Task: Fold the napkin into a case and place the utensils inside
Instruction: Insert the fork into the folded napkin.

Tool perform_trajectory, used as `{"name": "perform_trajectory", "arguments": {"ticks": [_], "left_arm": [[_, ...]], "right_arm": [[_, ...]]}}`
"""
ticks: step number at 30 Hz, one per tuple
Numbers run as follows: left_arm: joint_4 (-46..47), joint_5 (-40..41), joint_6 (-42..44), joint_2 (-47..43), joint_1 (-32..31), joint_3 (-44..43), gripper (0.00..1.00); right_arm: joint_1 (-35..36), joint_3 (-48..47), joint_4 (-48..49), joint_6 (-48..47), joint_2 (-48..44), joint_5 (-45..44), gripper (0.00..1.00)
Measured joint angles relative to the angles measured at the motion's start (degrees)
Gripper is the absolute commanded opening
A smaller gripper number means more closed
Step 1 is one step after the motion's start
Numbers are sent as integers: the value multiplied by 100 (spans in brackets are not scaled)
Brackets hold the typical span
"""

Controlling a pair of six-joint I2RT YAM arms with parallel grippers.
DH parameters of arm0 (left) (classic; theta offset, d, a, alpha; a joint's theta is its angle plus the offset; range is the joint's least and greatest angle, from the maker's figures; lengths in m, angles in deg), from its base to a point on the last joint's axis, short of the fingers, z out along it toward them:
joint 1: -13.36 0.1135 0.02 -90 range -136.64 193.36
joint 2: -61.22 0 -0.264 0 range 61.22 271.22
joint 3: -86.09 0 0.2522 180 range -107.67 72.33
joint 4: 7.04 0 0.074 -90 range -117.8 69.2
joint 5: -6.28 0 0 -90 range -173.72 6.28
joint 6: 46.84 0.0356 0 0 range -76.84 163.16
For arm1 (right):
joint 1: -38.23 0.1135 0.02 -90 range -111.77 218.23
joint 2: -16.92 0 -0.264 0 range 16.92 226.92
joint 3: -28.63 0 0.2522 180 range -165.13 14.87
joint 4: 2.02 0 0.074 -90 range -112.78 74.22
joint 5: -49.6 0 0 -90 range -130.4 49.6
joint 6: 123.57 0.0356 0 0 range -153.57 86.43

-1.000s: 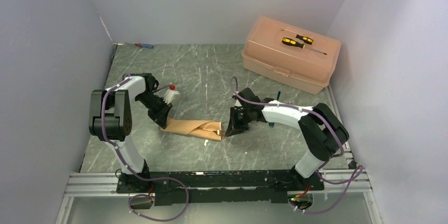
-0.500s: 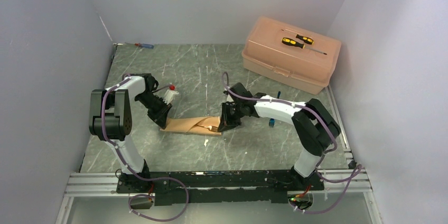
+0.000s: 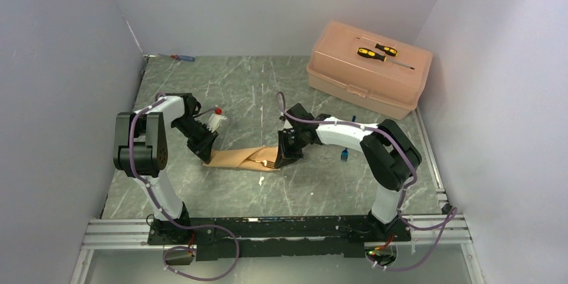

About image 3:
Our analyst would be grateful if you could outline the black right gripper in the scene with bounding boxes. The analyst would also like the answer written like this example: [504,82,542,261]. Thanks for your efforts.
[275,128,306,169]

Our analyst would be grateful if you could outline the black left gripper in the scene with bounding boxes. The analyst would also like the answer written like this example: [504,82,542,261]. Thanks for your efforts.
[172,117,219,164]

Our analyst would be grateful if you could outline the gold metal fork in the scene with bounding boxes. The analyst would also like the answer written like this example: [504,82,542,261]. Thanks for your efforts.
[249,159,275,169]

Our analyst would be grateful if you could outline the peach satin napkin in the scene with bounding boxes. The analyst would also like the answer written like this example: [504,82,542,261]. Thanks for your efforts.
[203,147,278,171]

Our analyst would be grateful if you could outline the blue plastic fork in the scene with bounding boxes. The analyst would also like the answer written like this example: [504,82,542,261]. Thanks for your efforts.
[340,115,356,162]

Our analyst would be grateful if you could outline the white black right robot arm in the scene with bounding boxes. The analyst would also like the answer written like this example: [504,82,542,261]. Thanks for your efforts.
[274,103,422,240]

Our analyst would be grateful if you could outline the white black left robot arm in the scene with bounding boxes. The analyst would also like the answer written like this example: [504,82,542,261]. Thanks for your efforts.
[113,93,227,244]

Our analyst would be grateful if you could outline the red blue screwdriver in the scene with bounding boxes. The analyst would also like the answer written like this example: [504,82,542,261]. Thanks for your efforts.
[159,54,196,62]

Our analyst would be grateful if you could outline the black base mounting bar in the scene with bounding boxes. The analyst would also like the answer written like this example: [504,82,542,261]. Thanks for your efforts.
[147,215,411,261]

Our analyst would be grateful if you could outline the large yellow black screwdriver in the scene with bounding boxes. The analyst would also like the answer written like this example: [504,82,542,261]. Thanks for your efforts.
[357,48,415,70]

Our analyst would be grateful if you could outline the peach plastic toolbox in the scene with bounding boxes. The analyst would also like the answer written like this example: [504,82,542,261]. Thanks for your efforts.
[306,21,433,119]

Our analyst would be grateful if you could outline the small yellow black screwdriver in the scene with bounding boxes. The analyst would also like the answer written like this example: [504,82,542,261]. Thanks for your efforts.
[357,36,398,57]

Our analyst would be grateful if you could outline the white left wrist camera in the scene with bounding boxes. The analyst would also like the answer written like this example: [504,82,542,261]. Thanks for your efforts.
[206,107,228,132]

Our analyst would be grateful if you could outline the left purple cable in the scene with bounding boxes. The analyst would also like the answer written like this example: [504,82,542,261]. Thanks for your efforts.
[127,92,240,282]

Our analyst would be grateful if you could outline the purple cable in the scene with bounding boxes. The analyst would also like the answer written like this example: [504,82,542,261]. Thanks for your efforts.
[275,91,459,273]
[127,92,240,282]

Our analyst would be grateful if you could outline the aluminium frame rail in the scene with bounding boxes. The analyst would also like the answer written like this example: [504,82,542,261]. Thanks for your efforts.
[71,188,486,283]

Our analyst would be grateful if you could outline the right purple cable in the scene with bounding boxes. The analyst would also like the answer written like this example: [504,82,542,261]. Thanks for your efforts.
[275,91,459,273]

